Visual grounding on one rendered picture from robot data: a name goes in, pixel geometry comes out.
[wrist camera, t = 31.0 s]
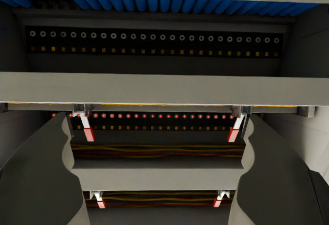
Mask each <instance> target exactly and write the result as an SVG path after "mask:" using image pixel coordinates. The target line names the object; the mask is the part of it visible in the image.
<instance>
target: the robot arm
mask: <svg viewBox="0 0 329 225"><path fill-rule="evenodd" d="M72 137H74V134H73V130H72V126H71V121H70V117H69V112H60V113H57V114H56V115H55V116H54V117H53V118H51V119H50V120H49V121H48V122H47V123H46V124H44V125H43V126H42V127H41V128H40V129H38V130H37V131H36V132H35V133H34V134H33V135H31V136H30V137H29V138H28V139H27V140H26V141H25V142H24V143H23V144H21V145H20V146H19V147H18V148H17V149H16V150H15V152H14V153H13V154H12V155H11V156H10V157H9V159H8V160H7V161H6V163H5V164H4V165H3V167H2V168H1V170H0V225H90V221H89V216H88V211H87V207H86V203H85V199H84V196H83V192H82V188H81V184H80V180H79V178H78V176H76V175H74V174H73V173H71V169H72V167H73V165H74V157H73V154H72V150H71V145H70V140H71V138H72ZM241 138H243V139H244V141H245V143H246V147H245V150H244V153H243V157H242V160H241V164H242V166H243V167H244V170H245V172H246V173H245V174H243V175H242V176H241V177H240V179H239V182H238V185H237V188H236V191H235V195H234V198H233V201H232V205H231V210H230V216H229V221H228V225H329V185H328V184H327V182H326V181H325V180H324V178H323V177H322V176H321V175H320V173H319V172H316V171H313V170H310V168H309V167H308V166H307V164H306V163H305V162H304V160H303V159H302V158H301V157H300V155H299V154H298V153H297V152H296V151H295V150H294V149H293V148H292V146H291V145H290V144H289V143H288V142H287V141H286V140H285V139H283V138H282V137H281V136H280V135H279V134H278V133H277V132H276V131H275V130H274V129H272V128H271V127H270V126H269V125H268V124H267V123H266V122H265V121H263V120H262V119H261V118H260V117H259V116H258V115H255V114H246V116H245V120H244V125H243V130H242V135H241Z"/></svg>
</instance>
